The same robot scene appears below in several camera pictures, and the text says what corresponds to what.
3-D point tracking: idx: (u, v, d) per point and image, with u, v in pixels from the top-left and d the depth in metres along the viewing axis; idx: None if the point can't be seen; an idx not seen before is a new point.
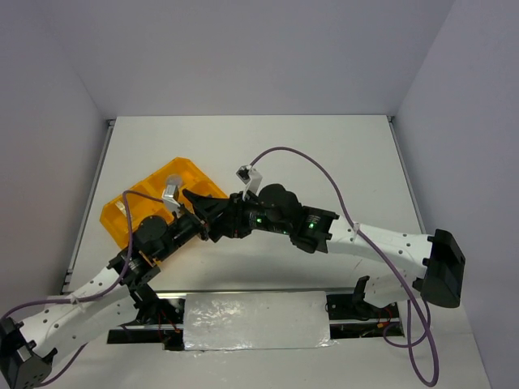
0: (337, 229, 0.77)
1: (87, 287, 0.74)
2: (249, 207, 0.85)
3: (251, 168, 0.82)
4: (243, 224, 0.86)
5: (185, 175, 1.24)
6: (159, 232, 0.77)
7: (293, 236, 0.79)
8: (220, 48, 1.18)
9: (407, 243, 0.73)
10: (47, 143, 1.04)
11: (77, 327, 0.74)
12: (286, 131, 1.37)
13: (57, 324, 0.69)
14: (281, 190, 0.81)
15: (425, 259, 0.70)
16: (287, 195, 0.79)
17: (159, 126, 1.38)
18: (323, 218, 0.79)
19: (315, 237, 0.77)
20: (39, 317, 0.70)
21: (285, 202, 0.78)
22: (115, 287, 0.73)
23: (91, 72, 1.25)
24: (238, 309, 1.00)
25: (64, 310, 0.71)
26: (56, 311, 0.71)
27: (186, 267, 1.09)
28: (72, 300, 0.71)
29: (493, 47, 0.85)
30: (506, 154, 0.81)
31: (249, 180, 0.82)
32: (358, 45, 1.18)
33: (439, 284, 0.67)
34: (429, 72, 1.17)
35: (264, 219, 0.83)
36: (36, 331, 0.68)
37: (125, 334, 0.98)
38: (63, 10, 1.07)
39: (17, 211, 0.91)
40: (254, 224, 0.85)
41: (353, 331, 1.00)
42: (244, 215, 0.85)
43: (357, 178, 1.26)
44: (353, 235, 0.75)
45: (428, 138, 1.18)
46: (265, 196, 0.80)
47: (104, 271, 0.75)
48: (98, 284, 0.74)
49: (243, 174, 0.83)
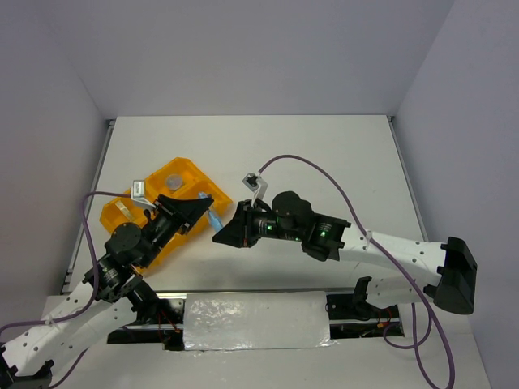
0: (349, 237, 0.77)
1: (64, 305, 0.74)
2: (258, 215, 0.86)
3: (259, 177, 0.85)
4: (253, 233, 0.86)
5: (185, 175, 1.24)
6: (134, 241, 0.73)
7: (305, 243, 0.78)
8: (220, 49, 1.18)
9: (421, 251, 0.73)
10: (47, 142, 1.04)
11: (66, 340, 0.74)
12: (287, 131, 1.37)
13: (37, 347, 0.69)
14: (295, 196, 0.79)
15: (439, 267, 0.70)
16: (302, 203, 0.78)
17: (160, 126, 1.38)
18: (335, 225, 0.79)
19: (328, 245, 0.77)
20: (19, 340, 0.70)
21: (298, 208, 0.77)
22: (92, 301, 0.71)
23: (92, 72, 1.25)
24: (238, 309, 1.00)
25: (43, 332, 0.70)
26: (34, 333, 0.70)
27: (186, 267, 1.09)
28: (49, 322, 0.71)
29: (493, 49, 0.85)
30: (506, 154, 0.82)
31: (258, 186, 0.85)
32: (358, 46, 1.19)
33: (454, 292, 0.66)
34: (428, 73, 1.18)
35: (275, 226, 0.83)
36: (18, 356, 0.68)
37: (126, 333, 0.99)
38: (63, 11, 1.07)
39: (17, 212, 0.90)
40: (263, 232, 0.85)
41: (353, 331, 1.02)
42: (254, 224, 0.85)
43: (357, 178, 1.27)
44: (366, 243, 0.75)
45: (428, 140, 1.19)
46: (279, 203, 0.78)
47: (78, 287, 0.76)
48: (75, 301, 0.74)
49: (252, 182, 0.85)
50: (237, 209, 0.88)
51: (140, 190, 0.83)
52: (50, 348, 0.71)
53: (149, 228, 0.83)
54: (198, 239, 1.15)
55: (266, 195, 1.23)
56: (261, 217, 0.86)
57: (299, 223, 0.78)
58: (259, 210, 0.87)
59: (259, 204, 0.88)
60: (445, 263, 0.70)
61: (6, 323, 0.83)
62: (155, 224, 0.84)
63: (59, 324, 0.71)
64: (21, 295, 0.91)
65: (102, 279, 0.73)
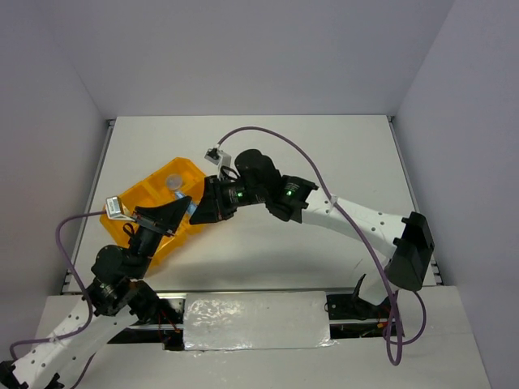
0: (314, 200, 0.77)
1: (66, 322, 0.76)
2: (227, 187, 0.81)
3: (218, 148, 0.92)
4: (226, 205, 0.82)
5: (185, 175, 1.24)
6: (114, 262, 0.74)
7: (269, 203, 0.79)
8: (220, 48, 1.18)
9: (381, 221, 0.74)
10: (46, 143, 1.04)
11: (71, 354, 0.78)
12: (286, 131, 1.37)
13: (45, 363, 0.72)
14: (258, 153, 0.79)
15: (396, 238, 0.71)
16: (262, 159, 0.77)
17: (159, 126, 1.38)
18: (302, 186, 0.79)
19: (291, 204, 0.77)
20: (27, 357, 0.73)
21: (257, 162, 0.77)
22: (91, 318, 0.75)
23: (92, 73, 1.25)
24: (238, 309, 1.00)
25: (48, 349, 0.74)
26: (40, 351, 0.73)
27: (186, 267, 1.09)
28: (53, 339, 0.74)
29: (493, 48, 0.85)
30: (506, 154, 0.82)
31: (218, 157, 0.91)
32: (358, 46, 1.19)
33: (405, 262, 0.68)
34: (429, 72, 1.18)
35: (246, 193, 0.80)
36: (27, 373, 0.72)
37: (128, 333, 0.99)
38: (64, 11, 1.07)
39: (17, 213, 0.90)
40: (236, 201, 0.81)
41: (353, 331, 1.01)
42: (224, 196, 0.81)
43: (356, 178, 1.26)
44: (329, 207, 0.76)
45: (428, 140, 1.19)
46: (241, 160, 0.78)
47: (79, 303, 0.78)
48: (75, 318, 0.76)
49: (213, 154, 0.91)
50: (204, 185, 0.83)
51: (116, 208, 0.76)
52: (57, 363, 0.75)
53: (133, 241, 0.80)
54: (198, 238, 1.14)
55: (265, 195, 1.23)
56: (231, 188, 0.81)
57: (260, 179, 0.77)
58: (228, 181, 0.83)
59: (226, 175, 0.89)
60: (402, 234, 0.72)
61: (6, 324, 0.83)
62: (139, 236, 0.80)
63: (63, 340, 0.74)
64: (21, 295, 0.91)
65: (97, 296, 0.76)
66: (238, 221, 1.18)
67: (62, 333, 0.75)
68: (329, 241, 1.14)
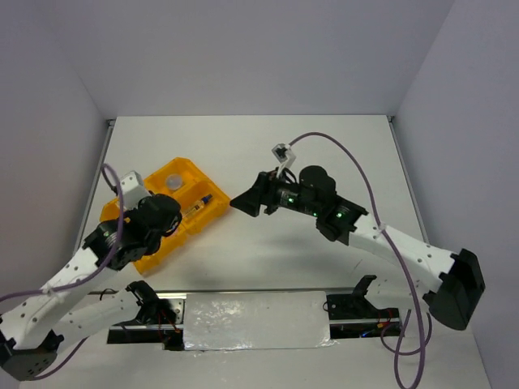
0: (362, 224, 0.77)
1: (62, 273, 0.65)
2: (281, 186, 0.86)
3: (288, 148, 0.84)
4: (273, 201, 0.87)
5: (185, 175, 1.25)
6: (173, 205, 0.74)
7: (320, 220, 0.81)
8: (220, 48, 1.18)
9: (429, 254, 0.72)
10: (46, 142, 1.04)
11: (67, 309, 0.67)
12: (287, 131, 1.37)
13: (36, 318, 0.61)
14: (323, 173, 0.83)
15: (441, 273, 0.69)
16: (328, 181, 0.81)
17: (159, 126, 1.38)
18: (353, 211, 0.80)
19: (340, 226, 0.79)
20: (18, 310, 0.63)
21: (323, 184, 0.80)
22: (93, 269, 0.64)
23: (91, 73, 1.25)
24: (238, 309, 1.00)
25: (40, 303, 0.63)
26: (32, 304, 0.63)
27: (185, 267, 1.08)
28: (45, 291, 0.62)
29: (493, 48, 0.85)
30: (506, 154, 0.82)
31: (286, 160, 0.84)
32: (358, 45, 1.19)
33: (450, 298, 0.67)
34: (429, 72, 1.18)
35: (297, 200, 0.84)
36: (16, 328, 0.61)
37: (126, 333, 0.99)
38: (63, 11, 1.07)
39: (17, 212, 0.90)
40: (285, 203, 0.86)
41: (353, 331, 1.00)
42: (276, 194, 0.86)
43: (356, 178, 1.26)
44: (377, 233, 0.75)
45: (428, 140, 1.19)
46: (306, 174, 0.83)
47: (77, 254, 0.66)
48: (75, 268, 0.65)
49: (281, 153, 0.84)
50: (258, 178, 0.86)
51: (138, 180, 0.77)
52: (49, 322, 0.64)
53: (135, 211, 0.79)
54: (198, 238, 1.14)
55: None
56: (285, 189, 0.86)
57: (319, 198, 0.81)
58: (284, 181, 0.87)
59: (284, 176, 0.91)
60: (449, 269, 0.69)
61: None
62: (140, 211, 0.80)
63: (58, 293, 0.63)
64: (21, 295, 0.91)
65: (105, 244, 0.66)
66: (238, 221, 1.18)
67: (58, 284, 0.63)
68: (329, 241, 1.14)
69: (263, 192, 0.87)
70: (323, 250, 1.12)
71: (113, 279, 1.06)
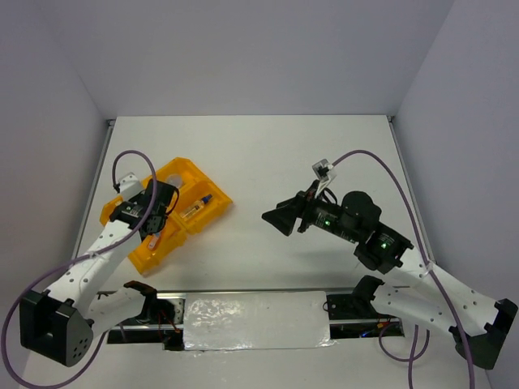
0: (409, 259, 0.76)
1: (100, 240, 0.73)
2: (319, 206, 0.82)
3: (330, 168, 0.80)
4: (308, 220, 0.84)
5: (185, 175, 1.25)
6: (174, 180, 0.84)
7: (361, 248, 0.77)
8: (220, 49, 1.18)
9: (473, 301, 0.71)
10: (46, 142, 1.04)
11: (103, 279, 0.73)
12: (287, 131, 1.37)
13: (87, 278, 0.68)
14: (368, 200, 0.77)
15: (486, 325, 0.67)
16: (372, 208, 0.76)
17: (160, 126, 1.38)
18: (396, 241, 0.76)
19: (381, 257, 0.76)
20: (63, 279, 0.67)
21: (369, 213, 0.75)
22: (126, 232, 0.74)
23: (91, 72, 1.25)
24: (238, 309, 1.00)
25: (87, 266, 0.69)
26: (78, 268, 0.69)
27: (185, 267, 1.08)
28: (92, 254, 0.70)
29: (493, 49, 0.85)
30: (506, 155, 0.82)
31: (328, 179, 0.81)
32: (358, 45, 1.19)
33: (491, 350, 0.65)
34: (429, 73, 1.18)
35: (333, 222, 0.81)
36: (69, 291, 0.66)
37: (124, 335, 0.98)
38: (63, 11, 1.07)
39: (17, 212, 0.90)
40: (320, 224, 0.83)
41: (353, 331, 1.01)
42: (314, 213, 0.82)
43: (357, 178, 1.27)
44: (423, 272, 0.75)
45: (428, 140, 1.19)
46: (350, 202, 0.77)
47: (108, 224, 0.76)
48: (110, 234, 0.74)
49: (322, 173, 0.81)
50: (295, 197, 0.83)
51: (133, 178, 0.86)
52: (95, 284, 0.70)
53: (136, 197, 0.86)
54: (198, 238, 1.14)
55: (265, 195, 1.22)
56: (323, 209, 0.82)
57: (362, 227, 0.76)
58: (322, 200, 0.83)
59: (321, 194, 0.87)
60: (494, 320, 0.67)
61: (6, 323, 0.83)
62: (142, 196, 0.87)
63: (103, 254, 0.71)
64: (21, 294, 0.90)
65: (132, 215, 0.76)
66: (238, 221, 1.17)
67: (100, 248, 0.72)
68: (330, 240, 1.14)
69: (300, 211, 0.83)
70: (323, 250, 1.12)
71: (113, 279, 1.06)
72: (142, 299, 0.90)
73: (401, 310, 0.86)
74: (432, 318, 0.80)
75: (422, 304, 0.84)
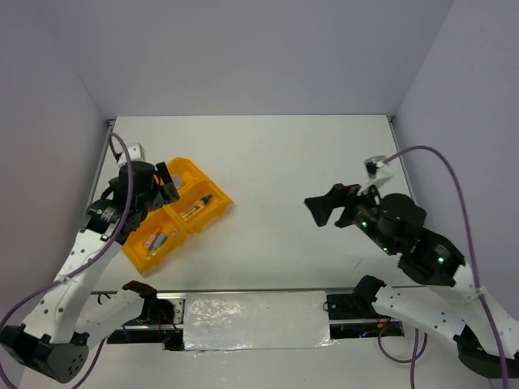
0: (461, 279, 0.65)
1: (72, 260, 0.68)
2: (362, 205, 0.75)
3: (380, 165, 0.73)
4: (349, 216, 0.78)
5: (185, 175, 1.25)
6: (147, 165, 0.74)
7: (405, 258, 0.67)
8: (220, 49, 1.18)
9: (509, 329, 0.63)
10: (46, 142, 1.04)
11: (86, 296, 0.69)
12: (287, 131, 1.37)
13: (62, 307, 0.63)
14: (409, 202, 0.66)
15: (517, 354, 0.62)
16: (416, 213, 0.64)
17: (160, 126, 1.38)
18: (452, 254, 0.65)
19: (431, 268, 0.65)
20: (37, 309, 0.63)
21: (413, 218, 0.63)
22: (100, 242, 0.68)
23: (91, 72, 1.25)
24: (238, 309, 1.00)
25: (60, 292, 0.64)
26: (52, 296, 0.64)
27: (186, 267, 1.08)
28: (63, 279, 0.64)
29: (492, 49, 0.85)
30: (506, 155, 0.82)
31: (376, 177, 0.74)
32: (358, 45, 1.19)
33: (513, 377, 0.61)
34: (429, 73, 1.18)
35: (371, 224, 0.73)
36: (45, 324, 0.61)
37: (125, 335, 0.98)
38: (62, 12, 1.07)
39: (16, 213, 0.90)
40: (358, 224, 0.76)
41: (353, 331, 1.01)
42: (353, 210, 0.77)
43: (356, 178, 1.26)
44: (472, 295, 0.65)
45: (428, 140, 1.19)
46: (389, 204, 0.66)
47: (79, 237, 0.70)
48: (82, 250, 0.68)
49: (371, 169, 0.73)
50: (331, 190, 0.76)
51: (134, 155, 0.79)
52: (74, 308, 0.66)
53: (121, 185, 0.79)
54: (198, 238, 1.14)
55: (265, 195, 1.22)
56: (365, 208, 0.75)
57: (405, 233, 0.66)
58: (366, 199, 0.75)
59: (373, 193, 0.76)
60: None
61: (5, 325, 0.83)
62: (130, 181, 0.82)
63: (75, 278, 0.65)
64: (21, 295, 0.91)
65: (105, 217, 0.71)
66: (238, 221, 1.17)
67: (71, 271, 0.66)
68: (329, 240, 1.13)
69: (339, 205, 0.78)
70: (323, 250, 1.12)
71: (113, 279, 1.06)
72: (141, 301, 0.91)
73: (405, 315, 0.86)
74: (437, 325, 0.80)
75: (426, 309, 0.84)
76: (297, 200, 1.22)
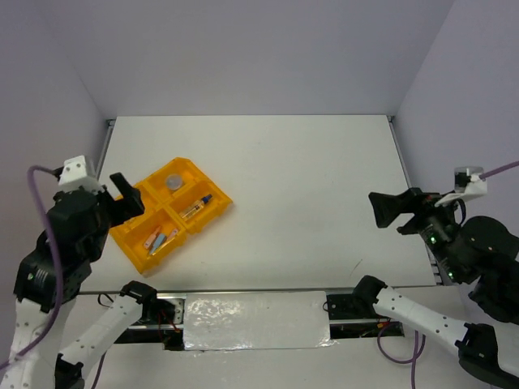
0: None
1: (19, 335, 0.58)
2: (436, 219, 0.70)
3: (475, 179, 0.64)
4: (418, 225, 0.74)
5: (185, 175, 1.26)
6: (86, 200, 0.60)
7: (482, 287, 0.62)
8: (220, 48, 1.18)
9: None
10: (45, 141, 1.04)
11: (56, 346, 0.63)
12: (287, 131, 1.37)
13: (27, 382, 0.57)
14: (500, 229, 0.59)
15: None
16: (508, 242, 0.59)
17: (160, 125, 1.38)
18: None
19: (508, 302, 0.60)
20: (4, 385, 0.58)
21: (504, 247, 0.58)
22: (47, 314, 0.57)
23: (91, 71, 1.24)
24: (238, 309, 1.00)
25: (19, 369, 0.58)
26: (13, 374, 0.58)
27: (186, 267, 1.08)
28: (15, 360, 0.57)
29: (493, 49, 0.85)
30: (506, 155, 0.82)
31: (462, 191, 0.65)
32: (358, 45, 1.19)
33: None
34: (429, 73, 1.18)
35: (440, 242, 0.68)
36: None
37: (127, 334, 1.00)
38: (62, 11, 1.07)
39: (16, 213, 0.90)
40: (426, 237, 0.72)
41: (353, 331, 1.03)
42: (426, 221, 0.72)
43: (356, 178, 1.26)
44: None
45: (428, 140, 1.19)
46: (476, 230, 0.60)
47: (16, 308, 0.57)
48: (26, 324, 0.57)
49: (462, 181, 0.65)
50: (405, 193, 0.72)
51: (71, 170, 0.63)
52: (45, 368, 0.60)
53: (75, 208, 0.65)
54: (198, 238, 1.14)
55: (266, 194, 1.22)
56: (437, 223, 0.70)
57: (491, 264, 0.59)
58: (443, 214, 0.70)
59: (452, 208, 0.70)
60: None
61: None
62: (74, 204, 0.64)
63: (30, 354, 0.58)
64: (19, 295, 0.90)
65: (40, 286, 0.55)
66: (238, 221, 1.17)
67: (22, 348, 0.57)
68: (329, 240, 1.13)
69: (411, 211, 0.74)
70: (323, 250, 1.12)
71: (113, 279, 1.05)
72: (139, 306, 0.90)
73: (406, 318, 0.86)
74: (439, 329, 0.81)
75: (426, 312, 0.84)
76: (297, 199, 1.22)
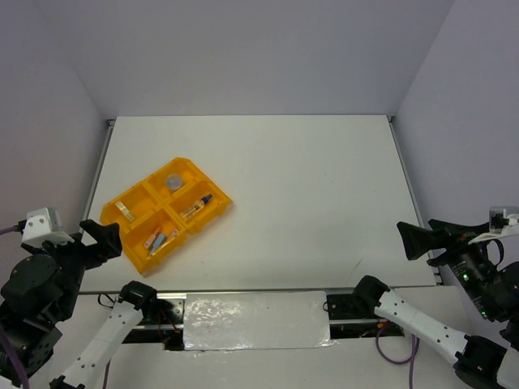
0: None
1: None
2: (469, 257, 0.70)
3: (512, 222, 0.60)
4: (450, 260, 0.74)
5: (185, 175, 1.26)
6: (44, 272, 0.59)
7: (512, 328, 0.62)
8: (220, 48, 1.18)
9: None
10: (46, 142, 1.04)
11: None
12: (287, 131, 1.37)
13: None
14: None
15: None
16: None
17: (160, 126, 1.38)
18: None
19: None
20: None
21: None
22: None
23: (91, 72, 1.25)
24: (238, 309, 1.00)
25: None
26: None
27: (186, 267, 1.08)
28: None
29: (493, 49, 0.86)
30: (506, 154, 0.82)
31: (499, 232, 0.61)
32: (358, 45, 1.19)
33: None
34: (429, 73, 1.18)
35: (473, 282, 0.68)
36: None
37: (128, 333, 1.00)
38: (63, 12, 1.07)
39: (16, 213, 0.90)
40: (457, 273, 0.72)
41: (353, 331, 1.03)
42: (458, 258, 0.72)
43: (356, 177, 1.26)
44: None
45: (428, 140, 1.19)
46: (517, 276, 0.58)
47: None
48: None
49: (499, 223, 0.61)
50: (439, 230, 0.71)
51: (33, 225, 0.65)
52: None
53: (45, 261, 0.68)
54: (197, 239, 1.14)
55: (266, 195, 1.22)
56: (469, 261, 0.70)
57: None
58: (476, 252, 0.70)
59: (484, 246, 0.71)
60: None
61: None
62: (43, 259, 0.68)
63: None
64: None
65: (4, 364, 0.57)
66: (238, 221, 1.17)
67: None
68: (329, 240, 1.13)
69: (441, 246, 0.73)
70: (323, 250, 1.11)
71: (113, 279, 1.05)
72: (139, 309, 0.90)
73: (408, 324, 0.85)
74: (439, 338, 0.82)
75: (427, 319, 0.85)
76: (297, 200, 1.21)
